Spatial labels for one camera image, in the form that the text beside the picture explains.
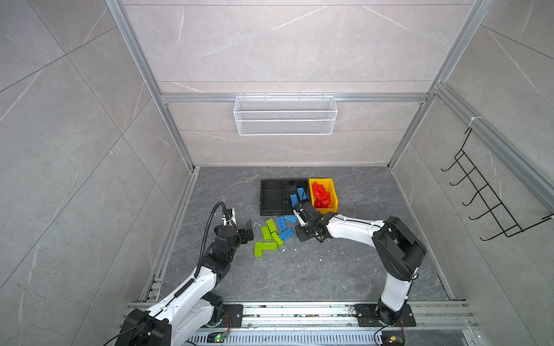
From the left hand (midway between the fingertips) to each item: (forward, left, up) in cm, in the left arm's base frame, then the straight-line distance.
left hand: (238, 217), depth 85 cm
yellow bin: (+21, -42, -7) cm, 47 cm away
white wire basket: (+44, -7, +18) cm, 48 cm away
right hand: (0, -26, -11) cm, 28 cm away
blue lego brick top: (+6, -22, -11) cm, 25 cm away
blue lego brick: (+4, -18, -12) cm, 22 cm away
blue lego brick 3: (+14, -24, -9) cm, 29 cm away
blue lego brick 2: (-2, -20, -11) cm, 23 cm away
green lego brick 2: (-2, -11, -11) cm, 15 cm away
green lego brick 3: (-8, -7, -13) cm, 17 cm away
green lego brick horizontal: (-7, -12, -12) cm, 18 cm away
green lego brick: (+2, -13, -11) cm, 17 cm away
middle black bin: (+24, -24, -11) cm, 35 cm away
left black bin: (+20, -14, -14) cm, 28 cm away
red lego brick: (+14, -37, -7) cm, 41 cm away
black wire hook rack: (-18, -80, +22) cm, 85 cm away
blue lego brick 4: (+21, -28, -10) cm, 36 cm away
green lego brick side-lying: (-5, -15, -10) cm, 19 cm away
